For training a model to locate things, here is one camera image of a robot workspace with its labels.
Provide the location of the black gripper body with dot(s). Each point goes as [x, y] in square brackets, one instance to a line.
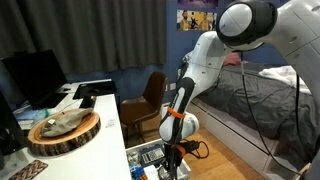
[173, 163]

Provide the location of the purple poster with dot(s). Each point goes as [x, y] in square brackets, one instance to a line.
[196, 3]

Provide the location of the white fluffy blanket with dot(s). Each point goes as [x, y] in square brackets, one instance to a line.
[283, 75]

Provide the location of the white desk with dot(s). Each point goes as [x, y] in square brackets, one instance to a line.
[100, 160]

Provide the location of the round wood slab with bark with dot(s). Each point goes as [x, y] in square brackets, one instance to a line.
[66, 141]

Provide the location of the clear plastic bag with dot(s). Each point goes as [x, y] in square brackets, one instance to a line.
[31, 116]

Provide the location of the black phone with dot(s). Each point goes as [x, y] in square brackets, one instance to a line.
[87, 102]

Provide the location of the black desk pad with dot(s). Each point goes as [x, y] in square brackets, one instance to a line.
[95, 90]

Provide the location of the black computer monitor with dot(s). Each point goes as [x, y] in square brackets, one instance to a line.
[33, 76]

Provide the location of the brown leather swivel chair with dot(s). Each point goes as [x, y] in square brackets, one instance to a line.
[140, 108]

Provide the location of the beige cloth cap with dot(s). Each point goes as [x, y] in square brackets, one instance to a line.
[63, 123]

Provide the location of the small white card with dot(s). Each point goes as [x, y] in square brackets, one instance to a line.
[110, 123]

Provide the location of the large blue puzzle cube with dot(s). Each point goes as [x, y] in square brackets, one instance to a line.
[136, 171]

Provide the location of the grey tape roll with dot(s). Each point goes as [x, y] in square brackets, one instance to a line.
[161, 174]

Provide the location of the white bed frame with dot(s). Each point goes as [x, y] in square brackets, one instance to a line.
[233, 140]

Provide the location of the basketball players poster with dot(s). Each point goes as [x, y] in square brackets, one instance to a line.
[193, 20]

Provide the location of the dark blue calculator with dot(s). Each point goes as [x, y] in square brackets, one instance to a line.
[151, 155]

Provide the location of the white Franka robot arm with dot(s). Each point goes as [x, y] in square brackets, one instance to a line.
[213, 56]

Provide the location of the zigzag patterned coaster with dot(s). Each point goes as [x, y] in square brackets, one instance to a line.
[30, 170]

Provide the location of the wide dark grey curtain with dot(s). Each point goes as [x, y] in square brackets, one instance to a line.
[100, 33]

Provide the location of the small clear glass jar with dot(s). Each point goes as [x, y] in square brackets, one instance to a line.
[133, 158]

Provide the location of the open white drawer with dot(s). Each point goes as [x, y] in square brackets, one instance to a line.
[186, 168]

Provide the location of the white wall outlet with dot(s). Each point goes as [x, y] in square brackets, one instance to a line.
[172, 86]

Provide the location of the white notepad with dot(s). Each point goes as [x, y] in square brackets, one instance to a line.
[151, 172]

